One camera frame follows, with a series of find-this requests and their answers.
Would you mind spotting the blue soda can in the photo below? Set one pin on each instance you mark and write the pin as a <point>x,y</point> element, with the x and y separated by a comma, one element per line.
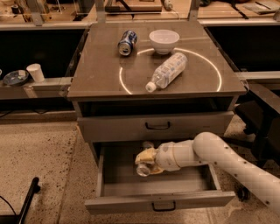
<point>127,43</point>

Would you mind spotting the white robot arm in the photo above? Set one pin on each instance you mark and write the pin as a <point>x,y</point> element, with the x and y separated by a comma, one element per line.
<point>208,148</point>

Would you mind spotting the black stand foot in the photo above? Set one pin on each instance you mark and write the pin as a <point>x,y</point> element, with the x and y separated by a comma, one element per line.
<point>19,218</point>

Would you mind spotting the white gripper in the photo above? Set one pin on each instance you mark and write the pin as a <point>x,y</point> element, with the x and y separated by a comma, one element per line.
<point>167,159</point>

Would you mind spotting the white bowl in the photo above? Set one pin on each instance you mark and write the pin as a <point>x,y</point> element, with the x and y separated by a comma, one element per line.
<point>163,41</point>

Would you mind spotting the grey drawer cabinet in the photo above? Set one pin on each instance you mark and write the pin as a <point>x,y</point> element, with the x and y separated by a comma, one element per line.
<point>109,84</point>

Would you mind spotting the grey open middle drawer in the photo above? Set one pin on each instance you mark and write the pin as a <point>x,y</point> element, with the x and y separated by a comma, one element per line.
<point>121,190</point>

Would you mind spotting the clear plastic water bottle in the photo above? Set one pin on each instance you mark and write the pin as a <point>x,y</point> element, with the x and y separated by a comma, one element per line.
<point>167,72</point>

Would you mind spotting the dark round plate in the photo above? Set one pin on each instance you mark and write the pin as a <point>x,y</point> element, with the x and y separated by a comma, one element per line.
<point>16,78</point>

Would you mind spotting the grey upper drawer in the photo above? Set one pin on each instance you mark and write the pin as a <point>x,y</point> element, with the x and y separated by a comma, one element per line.
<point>152,127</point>

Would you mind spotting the black office chair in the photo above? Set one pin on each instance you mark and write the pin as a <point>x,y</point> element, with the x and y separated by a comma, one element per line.
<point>261,114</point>

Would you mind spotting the white paper cup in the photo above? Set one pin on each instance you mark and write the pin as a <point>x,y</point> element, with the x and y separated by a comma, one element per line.
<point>36,72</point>

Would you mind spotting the redbull can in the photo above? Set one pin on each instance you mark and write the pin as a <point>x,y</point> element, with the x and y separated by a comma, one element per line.
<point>143,169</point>

